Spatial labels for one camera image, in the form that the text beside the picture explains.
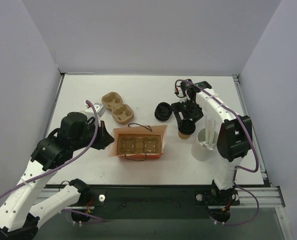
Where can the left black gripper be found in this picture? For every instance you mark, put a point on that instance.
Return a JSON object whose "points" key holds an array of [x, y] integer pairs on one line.
{"points": [[100, 135]]}

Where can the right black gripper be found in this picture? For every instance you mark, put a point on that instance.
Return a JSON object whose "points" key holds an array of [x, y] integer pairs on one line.
{"points": [[178, 114]]}

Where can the black cup lid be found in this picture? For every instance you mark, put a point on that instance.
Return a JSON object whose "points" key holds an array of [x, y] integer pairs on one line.
{"points": [[186, 127]]}

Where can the brown pulp cup carrier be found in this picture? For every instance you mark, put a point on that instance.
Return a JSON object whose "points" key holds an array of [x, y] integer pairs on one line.
{"points": [[133, 144]]}

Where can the orange paper bag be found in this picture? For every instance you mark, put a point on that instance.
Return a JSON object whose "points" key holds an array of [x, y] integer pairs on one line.
{"points": [[138, 129]]}

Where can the single brown paper cup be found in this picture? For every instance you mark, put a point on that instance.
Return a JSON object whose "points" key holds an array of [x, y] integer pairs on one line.
{"points": [[183, 136]]}

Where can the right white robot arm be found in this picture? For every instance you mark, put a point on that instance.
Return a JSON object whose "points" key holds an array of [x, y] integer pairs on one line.
{"points": [[234, 139]]}

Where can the white wrapped straws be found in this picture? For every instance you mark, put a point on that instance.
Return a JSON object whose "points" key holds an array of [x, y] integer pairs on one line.
{"points": [[210, 129]]}

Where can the stack of black lids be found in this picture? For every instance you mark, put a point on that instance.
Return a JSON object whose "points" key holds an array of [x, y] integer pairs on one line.
{"points": [[163, 111]]}

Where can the white straw holder cup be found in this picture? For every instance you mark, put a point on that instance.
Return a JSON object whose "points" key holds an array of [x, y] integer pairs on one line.
{"points": [[200, 149]]}

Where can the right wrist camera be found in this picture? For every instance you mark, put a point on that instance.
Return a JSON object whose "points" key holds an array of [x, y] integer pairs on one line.
{"points": [[179, 93]]}

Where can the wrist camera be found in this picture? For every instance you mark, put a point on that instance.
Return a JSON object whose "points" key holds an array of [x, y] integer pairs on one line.
{"points": [[179, 93], [99, 108]]}

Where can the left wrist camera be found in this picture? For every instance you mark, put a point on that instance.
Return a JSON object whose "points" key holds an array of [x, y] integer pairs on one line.
{"points": [[99, 108]]}

